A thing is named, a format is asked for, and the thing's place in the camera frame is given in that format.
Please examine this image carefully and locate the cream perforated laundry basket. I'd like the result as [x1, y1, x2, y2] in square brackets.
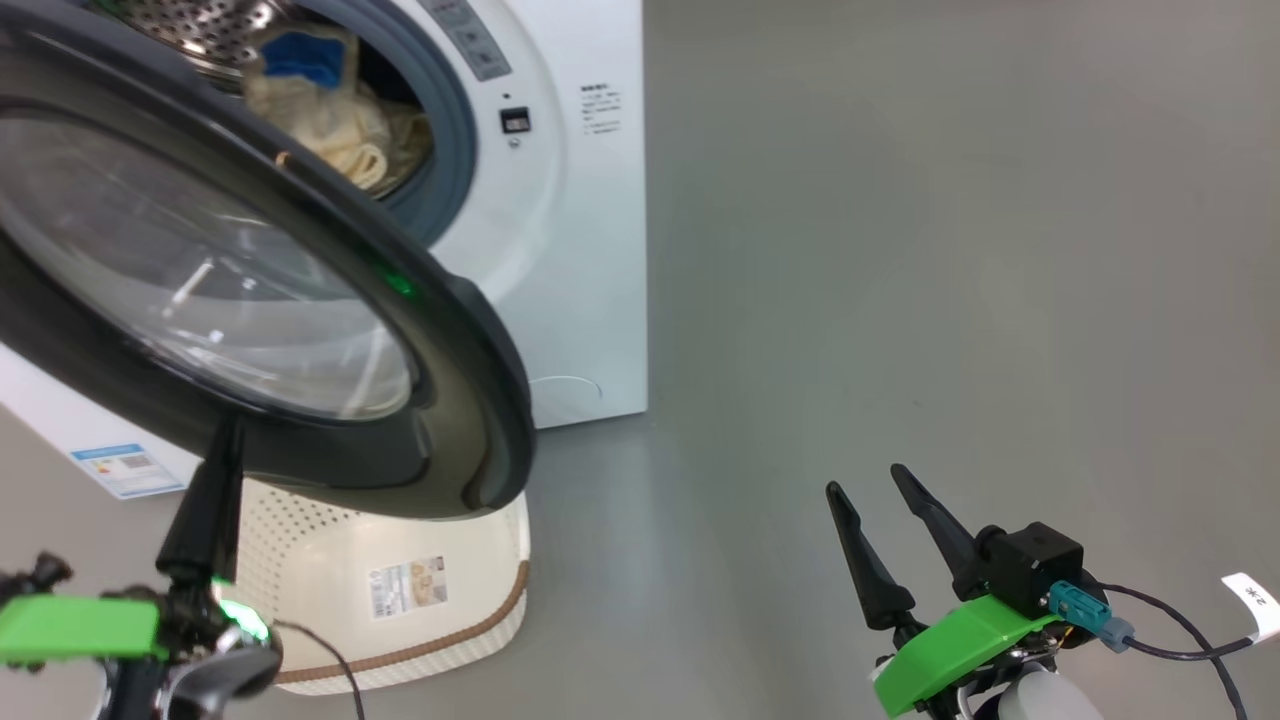
[235, 478, 531, 696]

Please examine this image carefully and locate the round glass washing machine door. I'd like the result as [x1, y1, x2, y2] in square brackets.
[0, 0, 536, 521]

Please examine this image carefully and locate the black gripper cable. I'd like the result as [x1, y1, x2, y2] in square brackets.
[1098, 583, 1251, 720]
[272, 620, 367, 720]

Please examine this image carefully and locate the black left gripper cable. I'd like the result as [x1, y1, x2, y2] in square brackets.
[272, 620, 367, 720]

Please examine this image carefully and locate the teal cable connector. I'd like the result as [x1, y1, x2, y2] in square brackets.
[1048, 582, 1137, 646]

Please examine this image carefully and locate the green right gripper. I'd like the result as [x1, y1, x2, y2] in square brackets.
[826, 463, 1063, 719]

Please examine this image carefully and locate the white cable tag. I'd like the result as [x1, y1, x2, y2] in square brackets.
[1222, 572, 1280, 643]

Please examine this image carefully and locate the blue white energy label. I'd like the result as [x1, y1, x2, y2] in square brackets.
[70, 443, 188, 500]

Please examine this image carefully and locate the blue garment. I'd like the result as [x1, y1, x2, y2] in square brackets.
[260, 30, 346, 89]

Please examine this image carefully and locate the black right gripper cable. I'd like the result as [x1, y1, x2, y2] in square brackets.
[1098, 583, 1251, 720]

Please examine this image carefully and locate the grey warning label sticker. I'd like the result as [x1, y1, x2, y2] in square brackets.
[418, 0, 513, 81]

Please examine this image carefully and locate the white front-load washing machine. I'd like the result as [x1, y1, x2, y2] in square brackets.
[0, 0, 649, 501]

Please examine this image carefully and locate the paper basket label sticker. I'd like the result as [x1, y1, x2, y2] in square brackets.
[368, 557, 448, 620]

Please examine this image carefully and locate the cream bear print garment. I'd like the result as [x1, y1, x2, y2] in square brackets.
[243, 25, 434, 198]

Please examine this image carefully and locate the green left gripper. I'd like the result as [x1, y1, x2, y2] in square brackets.
[0, 415, 276, 669]

